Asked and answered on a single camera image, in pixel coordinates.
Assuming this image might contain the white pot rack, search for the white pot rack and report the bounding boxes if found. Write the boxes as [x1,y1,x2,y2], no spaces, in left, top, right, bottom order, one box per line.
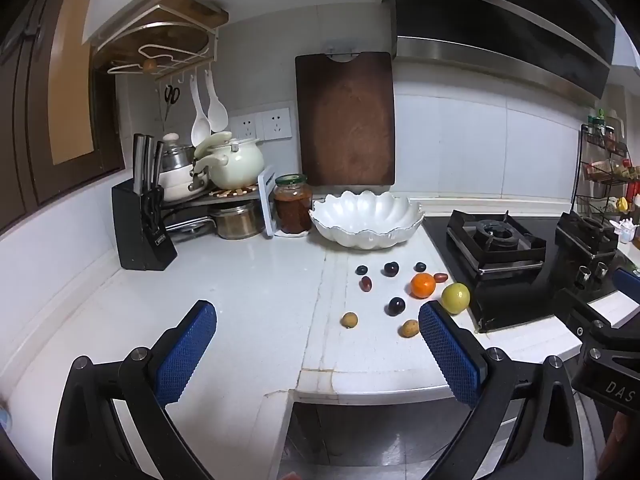
[164,165,278,239]

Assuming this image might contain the green grape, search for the green grape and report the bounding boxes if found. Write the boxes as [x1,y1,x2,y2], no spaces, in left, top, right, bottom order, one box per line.
[440,282,471,315]

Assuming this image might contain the white plastic spoon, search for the white plastic spoon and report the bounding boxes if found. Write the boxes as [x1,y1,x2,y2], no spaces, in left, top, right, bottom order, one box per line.
[204,70,229,133]
[190,72,211,147]

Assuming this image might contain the white pot with steel lid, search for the white pot with steel lid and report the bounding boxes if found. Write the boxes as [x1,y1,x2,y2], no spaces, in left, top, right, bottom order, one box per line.
[159,132,211,202]

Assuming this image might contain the black burner grate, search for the black burner grate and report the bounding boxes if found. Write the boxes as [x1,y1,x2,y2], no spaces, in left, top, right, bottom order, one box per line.
[446,210,547,281]
[555,211,621,263]

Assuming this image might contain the brown wooden cutting board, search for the brown wooden cutting board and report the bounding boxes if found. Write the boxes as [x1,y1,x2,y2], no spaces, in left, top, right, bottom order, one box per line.
[295,52,396,188]

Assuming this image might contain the white wire wall rack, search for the white wire wall rack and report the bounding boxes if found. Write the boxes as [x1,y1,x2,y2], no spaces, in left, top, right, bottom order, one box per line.
[92,0,230,83]

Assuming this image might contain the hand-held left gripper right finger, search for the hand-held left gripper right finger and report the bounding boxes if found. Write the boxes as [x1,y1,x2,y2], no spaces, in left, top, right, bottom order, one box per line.
[418,301,585,480]

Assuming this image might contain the black gas stove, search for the black gas stove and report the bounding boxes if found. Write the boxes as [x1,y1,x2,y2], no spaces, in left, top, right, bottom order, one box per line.
[422,210,640,334]

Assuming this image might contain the black wire spice rack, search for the black wire spice rack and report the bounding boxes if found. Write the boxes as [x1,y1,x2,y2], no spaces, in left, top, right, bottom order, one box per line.
[572,107,640,248]

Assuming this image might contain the row of seasoning bottles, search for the row of seasoning bottles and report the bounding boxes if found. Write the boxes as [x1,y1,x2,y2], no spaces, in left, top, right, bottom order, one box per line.
[587,108,628,153]

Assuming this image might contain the white scalloped bowl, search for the white scalloped bowl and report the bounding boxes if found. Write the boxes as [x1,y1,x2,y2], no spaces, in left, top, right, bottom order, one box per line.
[308,191,425,250]

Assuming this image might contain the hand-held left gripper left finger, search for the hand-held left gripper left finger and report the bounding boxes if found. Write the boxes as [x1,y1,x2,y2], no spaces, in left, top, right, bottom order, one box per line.
[51,300,218,480]

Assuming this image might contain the person's right hand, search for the person's right hand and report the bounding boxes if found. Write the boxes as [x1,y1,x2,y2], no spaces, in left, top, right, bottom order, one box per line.
[600,410,632,480]

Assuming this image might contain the orange tangerine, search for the orange tangerine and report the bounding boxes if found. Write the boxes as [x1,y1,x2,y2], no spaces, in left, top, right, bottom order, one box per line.
[410,272,436,299]

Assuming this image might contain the black scissors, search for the black scissors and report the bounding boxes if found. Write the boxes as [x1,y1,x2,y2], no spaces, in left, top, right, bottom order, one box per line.
[161,85,181,122]

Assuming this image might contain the black knife block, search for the black knife block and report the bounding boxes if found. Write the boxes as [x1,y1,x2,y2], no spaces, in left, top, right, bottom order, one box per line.
[111,180,178,271]

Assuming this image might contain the round brown pot lid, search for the round brown pot lid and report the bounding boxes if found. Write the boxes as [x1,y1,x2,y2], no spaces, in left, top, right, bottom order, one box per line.
[95,27,211,75]

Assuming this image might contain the glass jar with green lid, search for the glass jar with green lid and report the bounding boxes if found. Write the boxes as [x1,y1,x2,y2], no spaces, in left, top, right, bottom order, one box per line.
[273,174,313,236]

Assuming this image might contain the wooden trivet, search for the wooden trivet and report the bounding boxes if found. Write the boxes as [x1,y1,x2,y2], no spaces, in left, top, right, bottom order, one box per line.
[209,186,260,199]

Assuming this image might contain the cream ceramic pot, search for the cream ceramic pot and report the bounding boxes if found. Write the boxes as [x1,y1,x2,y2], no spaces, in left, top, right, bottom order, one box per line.
[193,131,265,190]

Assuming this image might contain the white wall socket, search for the white wall socket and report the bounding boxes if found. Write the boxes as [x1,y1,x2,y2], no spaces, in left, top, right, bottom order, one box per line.
[229,115,258,142]
[256,107,293,142]

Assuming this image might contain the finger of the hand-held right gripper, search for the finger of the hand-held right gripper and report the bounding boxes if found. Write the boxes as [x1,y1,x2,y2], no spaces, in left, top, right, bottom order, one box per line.
[614,267,640,307]
[559,287,613,336]

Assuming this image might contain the brown wooden frame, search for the brown wooden frame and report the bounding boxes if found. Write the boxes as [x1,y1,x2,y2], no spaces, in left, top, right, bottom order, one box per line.
[0,0,126,233]

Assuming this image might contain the black range hood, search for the black range hood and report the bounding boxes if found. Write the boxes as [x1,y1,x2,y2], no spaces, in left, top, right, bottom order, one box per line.
[382,0,618,106]

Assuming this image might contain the steel handled knife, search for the steel handled knife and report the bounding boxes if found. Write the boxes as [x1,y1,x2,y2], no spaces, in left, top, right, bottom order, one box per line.
[152,141,166,191]
[132,134,146,196]
[144,136,156,193]

